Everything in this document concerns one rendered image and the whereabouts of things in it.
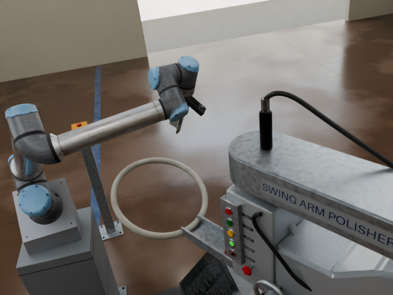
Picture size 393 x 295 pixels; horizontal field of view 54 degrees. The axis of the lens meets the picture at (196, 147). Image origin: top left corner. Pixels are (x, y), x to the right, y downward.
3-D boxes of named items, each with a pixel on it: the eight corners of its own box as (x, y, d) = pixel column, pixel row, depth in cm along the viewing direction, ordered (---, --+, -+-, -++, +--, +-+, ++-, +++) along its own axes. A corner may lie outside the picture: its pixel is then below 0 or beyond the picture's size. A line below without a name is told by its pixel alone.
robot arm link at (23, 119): (17, 194, 203) (9, 140, 139) (7, 164, 207) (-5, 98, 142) (47, 185, 210) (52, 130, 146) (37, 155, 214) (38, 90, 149)
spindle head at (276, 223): (342, 289, 146) (354, 196, 123) (312, 330, 133) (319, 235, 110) (264, 245, 169) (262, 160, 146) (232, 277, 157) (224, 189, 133)
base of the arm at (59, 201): (26, 224, 211) (20, 222, 202) (29, 190, 216) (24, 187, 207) (61, 224, 214) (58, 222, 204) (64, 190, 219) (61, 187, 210)
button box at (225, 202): (246, 261, 146) (242, 202, 131) (241, 265, 144) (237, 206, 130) (230, 251, 151) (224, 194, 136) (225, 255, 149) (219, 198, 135)
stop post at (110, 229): (120, 220, 360) (90, 116, 304) (123, 234, 343) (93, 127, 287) (99, 226, 355) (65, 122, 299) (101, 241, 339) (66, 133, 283)
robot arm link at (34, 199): (31, 223, 202) (21, 220, 186) (21, 194, 206) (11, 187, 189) (60, 212, 206) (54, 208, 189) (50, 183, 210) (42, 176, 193)
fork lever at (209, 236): (334, 294, 149) (335, 285, 146) (307, 329, 138) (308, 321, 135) (204, 217, 192) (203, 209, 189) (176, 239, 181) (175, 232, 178)
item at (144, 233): (226, 203, 199) (228, 200, 197) (155, 260, 172) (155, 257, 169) (164, 146, 219) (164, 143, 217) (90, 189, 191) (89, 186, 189)
